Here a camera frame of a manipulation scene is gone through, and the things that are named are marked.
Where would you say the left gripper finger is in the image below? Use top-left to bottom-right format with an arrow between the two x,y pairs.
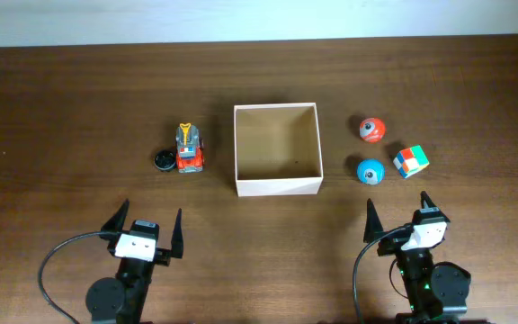
170,208 -> 183,259
99,199 -> 130,239

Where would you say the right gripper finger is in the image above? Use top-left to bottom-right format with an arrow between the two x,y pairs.
420,191 -> 436,209
363,199 -> 384,243

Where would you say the colourful puzzle cube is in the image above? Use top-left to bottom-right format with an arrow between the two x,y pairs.
393,145 -> 430,178

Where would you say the blue eye ball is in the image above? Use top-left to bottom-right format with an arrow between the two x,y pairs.
357,159 -> 385,185

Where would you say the black toy wheel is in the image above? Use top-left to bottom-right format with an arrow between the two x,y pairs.
154,149 -> 176,172

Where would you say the orange grey toy truck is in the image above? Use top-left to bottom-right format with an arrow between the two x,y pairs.
175,123 -> 205,174

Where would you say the red eye ball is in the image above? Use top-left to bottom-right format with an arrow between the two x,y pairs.
359,118 -> 386,143

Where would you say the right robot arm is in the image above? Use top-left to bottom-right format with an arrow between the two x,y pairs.
363,191 -> 471,324

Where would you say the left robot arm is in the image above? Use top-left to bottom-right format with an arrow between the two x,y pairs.
85,201 -> 183,324

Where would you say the white cardboard box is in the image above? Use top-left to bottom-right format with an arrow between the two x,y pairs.
233,103 -> 324,197

